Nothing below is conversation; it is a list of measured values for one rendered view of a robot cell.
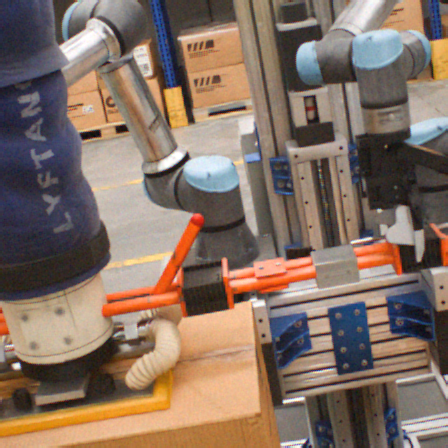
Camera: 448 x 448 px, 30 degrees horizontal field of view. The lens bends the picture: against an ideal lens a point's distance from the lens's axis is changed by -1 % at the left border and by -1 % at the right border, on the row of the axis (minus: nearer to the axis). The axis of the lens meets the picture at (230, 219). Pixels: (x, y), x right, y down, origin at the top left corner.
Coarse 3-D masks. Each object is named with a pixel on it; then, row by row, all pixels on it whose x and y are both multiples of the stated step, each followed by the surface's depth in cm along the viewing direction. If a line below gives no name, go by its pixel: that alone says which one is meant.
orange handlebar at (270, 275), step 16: (368, 256) 135; (384, 256) 134; (240, 272) 139; (256, 272) 136; (272, 272) 135; (288, 272) 135; (304, 272) 135; (144, 288) 140; (240, 288) 135; (256, 288) 135; (272, 288) 135; (112, 304) 136; (128, 304) 136; (144, 304) 135; (160, 304) 135; (176, 304) 136; (0, 320) 140; (0, 336) 137
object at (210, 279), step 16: (192, 272) 141; (208, 272) 139; (224, 272) 135; (176, 288) 134; (192, 288) 133; (208, 288) 133; (224, 288) 133; (192, 304) 134; (208, 304) 134; (224, 304) 134
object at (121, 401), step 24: (96, 384) 136; (120, 384) 134; (168, 384) 133; (0, 408) 134; (24, 408) 132; (48, 408) 131; (72, 408) 130; (96, 408) 129; (120, 408) 129; (144, 408) 129; (168, 408) 129; (0, 432) 129; (24, 432) 130
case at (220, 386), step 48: (192, 336) 151; (240, 336) 147; (0, 384) 147; (192, 384) 135; (240, 384) 132; (48, 432) 129; (96, 432) 126; (144, 432) 124; (192, 432) 124; (240, 432) 124
